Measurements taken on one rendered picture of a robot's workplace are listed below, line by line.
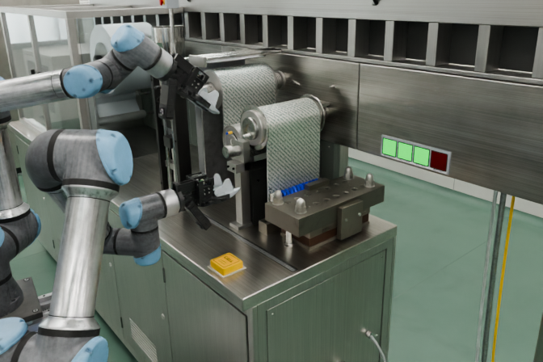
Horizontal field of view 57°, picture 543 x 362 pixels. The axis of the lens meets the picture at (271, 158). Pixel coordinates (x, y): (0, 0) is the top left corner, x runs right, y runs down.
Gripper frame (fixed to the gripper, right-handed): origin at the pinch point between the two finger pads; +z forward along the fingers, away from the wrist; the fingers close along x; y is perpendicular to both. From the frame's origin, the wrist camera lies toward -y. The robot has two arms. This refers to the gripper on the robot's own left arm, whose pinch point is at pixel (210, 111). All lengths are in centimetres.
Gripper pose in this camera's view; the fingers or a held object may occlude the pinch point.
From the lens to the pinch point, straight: 150.4
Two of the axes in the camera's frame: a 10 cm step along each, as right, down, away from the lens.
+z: 6.0, 4.4, 6.7
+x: -6.4, -2.4, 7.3
